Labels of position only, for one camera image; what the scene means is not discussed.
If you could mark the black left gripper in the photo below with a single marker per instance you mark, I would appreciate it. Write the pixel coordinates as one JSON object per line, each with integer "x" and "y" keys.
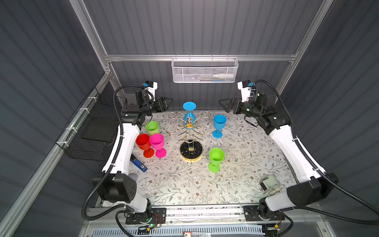
{"x": 163, "y": 108}

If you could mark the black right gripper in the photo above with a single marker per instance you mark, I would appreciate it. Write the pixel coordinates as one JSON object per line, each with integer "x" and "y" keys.
{"x": 231, "y": 101}

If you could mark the blue wine glass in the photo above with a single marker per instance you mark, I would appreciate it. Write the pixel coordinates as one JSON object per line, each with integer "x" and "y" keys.
{"x": 219, "y": 124}
{"x": 189, "y": 118}

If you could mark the green wine glass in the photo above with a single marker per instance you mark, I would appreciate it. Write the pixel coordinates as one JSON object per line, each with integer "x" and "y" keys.
{"x": 152, "y": 128}
{"x": 216, "y": 156}

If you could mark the pink wine glass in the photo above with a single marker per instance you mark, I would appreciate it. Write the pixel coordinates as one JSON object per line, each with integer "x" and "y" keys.
{"x": 157, "y": 141}

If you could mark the red wine glass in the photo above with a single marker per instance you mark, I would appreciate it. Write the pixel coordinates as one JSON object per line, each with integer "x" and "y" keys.
{"x": 143, "y": 142}

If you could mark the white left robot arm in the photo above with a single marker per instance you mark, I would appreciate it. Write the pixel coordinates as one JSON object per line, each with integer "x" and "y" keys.
{"x": 114, "y": 183}

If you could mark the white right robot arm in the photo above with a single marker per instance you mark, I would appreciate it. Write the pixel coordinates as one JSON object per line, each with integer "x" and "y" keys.
{"x": 314, "y": 183}

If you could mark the gold wine glass rack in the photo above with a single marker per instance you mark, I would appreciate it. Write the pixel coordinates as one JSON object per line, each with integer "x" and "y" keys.
{"x": 191, "y": 149}

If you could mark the white marker in basket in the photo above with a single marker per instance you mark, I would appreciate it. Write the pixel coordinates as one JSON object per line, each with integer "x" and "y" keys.
{"x": 224, "y": 76}

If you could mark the white mesh basket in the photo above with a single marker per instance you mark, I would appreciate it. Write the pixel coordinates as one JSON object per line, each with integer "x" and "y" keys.
{"x": 187, "y": 70}

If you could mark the small white scale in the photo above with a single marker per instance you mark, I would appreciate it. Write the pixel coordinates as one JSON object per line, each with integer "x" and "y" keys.
{"x": 270, "y": 185}

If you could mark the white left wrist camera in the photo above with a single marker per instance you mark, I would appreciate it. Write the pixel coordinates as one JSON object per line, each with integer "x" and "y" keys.
{"x": 151, "y": 87}

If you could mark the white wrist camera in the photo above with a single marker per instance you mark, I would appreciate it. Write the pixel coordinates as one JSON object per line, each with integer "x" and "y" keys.
{"x": 151, "y": 87}
{"x": 247, "y": 89}

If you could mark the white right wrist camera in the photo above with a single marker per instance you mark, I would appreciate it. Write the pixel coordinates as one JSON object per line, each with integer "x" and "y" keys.
{"x": 247, "y": 89}

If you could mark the blue handled tool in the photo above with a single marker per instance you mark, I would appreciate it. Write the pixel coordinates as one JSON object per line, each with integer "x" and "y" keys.
{"x": 138, "y": 164}

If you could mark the black wire basket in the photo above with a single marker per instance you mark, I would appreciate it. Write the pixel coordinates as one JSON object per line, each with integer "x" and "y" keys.
{"x": 93, "y": 135}

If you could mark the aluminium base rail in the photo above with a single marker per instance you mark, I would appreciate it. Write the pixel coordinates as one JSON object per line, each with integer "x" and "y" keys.
{"x": 216, "y": 220}

